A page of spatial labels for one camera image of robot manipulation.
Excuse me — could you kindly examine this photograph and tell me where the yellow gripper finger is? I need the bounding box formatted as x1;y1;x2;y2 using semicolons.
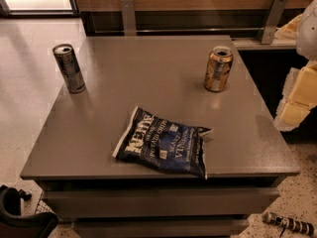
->
274;60;317;131
274;14;302;40

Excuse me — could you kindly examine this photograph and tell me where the silver blue redbull can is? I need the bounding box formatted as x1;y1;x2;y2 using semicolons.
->
53;44;85;94

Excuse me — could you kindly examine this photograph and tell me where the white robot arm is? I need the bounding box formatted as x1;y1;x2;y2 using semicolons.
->
274;0;317;132

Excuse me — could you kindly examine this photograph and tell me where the gold soda can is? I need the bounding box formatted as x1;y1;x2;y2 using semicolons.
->
204;46;234;92

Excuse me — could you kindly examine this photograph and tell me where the blue kettle chips bag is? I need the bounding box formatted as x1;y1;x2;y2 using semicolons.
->
113;107;211;179

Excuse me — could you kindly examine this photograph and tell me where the grey drawer cabinet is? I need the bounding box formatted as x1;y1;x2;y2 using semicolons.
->
21;36;299;238

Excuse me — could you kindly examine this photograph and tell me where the right metal wall bracket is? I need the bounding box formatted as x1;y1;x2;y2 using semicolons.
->
257;0;288;45

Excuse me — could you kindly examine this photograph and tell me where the metal wall bracket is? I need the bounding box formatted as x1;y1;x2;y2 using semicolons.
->
257;0;288;45
120;0;137;36

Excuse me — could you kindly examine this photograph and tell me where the striped black white cable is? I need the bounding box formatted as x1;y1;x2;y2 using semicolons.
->
262;211;317;238

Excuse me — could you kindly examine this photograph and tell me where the left metal wall bracket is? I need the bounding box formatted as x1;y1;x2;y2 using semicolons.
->
120;0;137;36

